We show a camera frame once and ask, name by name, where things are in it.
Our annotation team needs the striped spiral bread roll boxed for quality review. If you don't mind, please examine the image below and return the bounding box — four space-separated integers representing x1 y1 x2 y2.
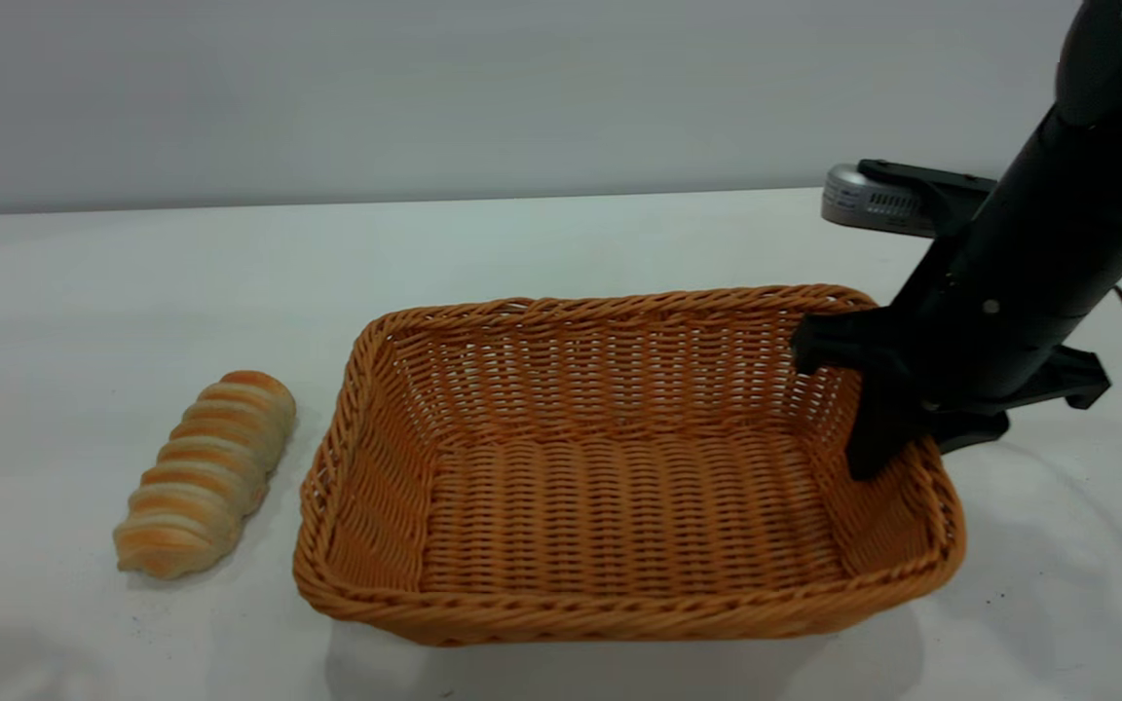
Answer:
113 370 298 581

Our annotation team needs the orange woven wicker basket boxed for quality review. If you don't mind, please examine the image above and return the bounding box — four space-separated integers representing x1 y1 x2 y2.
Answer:
293 284 967 647

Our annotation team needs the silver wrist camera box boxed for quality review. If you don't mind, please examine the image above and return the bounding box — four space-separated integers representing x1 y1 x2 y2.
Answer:
822 159 997 240

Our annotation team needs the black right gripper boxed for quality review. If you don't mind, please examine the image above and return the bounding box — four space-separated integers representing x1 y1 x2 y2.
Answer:
792 112 1122 482

